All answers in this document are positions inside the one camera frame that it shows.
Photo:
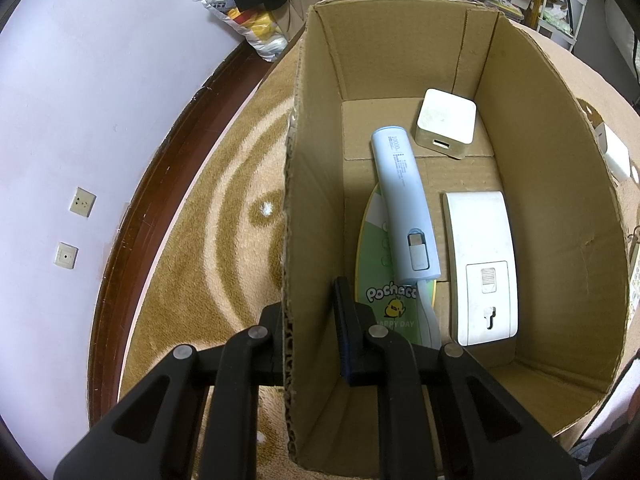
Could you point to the beige wall socket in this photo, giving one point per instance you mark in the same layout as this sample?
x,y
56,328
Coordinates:
x,y
66,256
82,202

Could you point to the light blue power bank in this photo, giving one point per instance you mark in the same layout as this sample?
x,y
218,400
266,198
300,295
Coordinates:
x,y
400,185

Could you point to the green Pochacco card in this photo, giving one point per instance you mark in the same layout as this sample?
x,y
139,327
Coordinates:
x,y
372,270

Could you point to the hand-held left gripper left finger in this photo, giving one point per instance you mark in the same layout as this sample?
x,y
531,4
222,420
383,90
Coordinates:
x,y
272,340

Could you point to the white trolley cart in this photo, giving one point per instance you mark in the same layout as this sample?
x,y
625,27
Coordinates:
x,y
575,10

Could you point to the brown cardboard box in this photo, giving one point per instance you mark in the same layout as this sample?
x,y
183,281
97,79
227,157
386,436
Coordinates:
x,y
550,210

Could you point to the white cube charger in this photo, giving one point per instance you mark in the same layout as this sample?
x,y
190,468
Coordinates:
x,y
445,115

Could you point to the brown wooden skirting board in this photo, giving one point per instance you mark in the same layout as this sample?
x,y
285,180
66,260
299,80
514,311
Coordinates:
x,y
130,240

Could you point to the white air conditioner remote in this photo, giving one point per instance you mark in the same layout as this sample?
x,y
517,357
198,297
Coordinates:
x,y
475,230

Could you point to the white remote with coloured buttons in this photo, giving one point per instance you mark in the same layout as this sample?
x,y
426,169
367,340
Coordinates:
x,y
636,280

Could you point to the plastic bag with yellow packets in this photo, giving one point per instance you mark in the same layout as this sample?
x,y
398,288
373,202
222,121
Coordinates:
x,y
260,30

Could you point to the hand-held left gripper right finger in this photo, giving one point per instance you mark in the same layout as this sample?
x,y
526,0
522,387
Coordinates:
x,y
345,330

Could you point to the white power adapter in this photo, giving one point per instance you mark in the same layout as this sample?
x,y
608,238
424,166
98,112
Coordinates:
x,y
615,152

